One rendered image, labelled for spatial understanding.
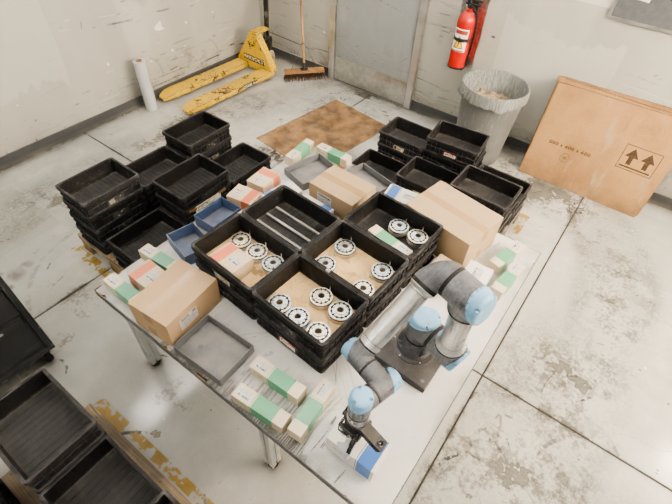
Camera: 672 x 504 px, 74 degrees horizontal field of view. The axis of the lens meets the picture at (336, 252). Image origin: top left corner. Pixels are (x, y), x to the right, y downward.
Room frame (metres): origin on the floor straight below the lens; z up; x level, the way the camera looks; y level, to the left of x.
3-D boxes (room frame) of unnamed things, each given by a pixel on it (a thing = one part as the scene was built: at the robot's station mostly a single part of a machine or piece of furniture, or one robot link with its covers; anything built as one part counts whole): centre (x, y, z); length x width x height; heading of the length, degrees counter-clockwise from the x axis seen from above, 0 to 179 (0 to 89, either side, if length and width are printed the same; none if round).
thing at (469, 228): (1.76, -0.59, 0.80); 0.40 x 0.30 x 0.20; 46
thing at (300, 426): (0.73, 0.05, 0.73); 0.24 x 0.06 x 0.06; 151
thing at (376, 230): (1.52, -0.26, 0.86); 0.24 x 0.06 x 0.06; 45
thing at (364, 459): (0.60, -0.13, 0.76); 0.20 x 0.12 x 0.09; 56
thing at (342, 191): (1.96, -0.01, 0.78); 0.30 x 0.22 x 0.16; 54
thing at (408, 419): (1.47, 0.01, 0.35); 1.60 x 1.60 x 0.70; 56
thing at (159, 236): (1.96, 1.19, 0.26); 0.40 x 0.30 x 0.23; 146
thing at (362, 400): (0.62, -0.11, 1.07); 0.09 x 0.08 x 0.11; 131
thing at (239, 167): (2.63, 0.74, 0.31); 0.40 x 0.30 x 0.34; 146
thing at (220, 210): (1.78, 0.65, 0.74); 0.20 x 0.15 x 0.07; 147
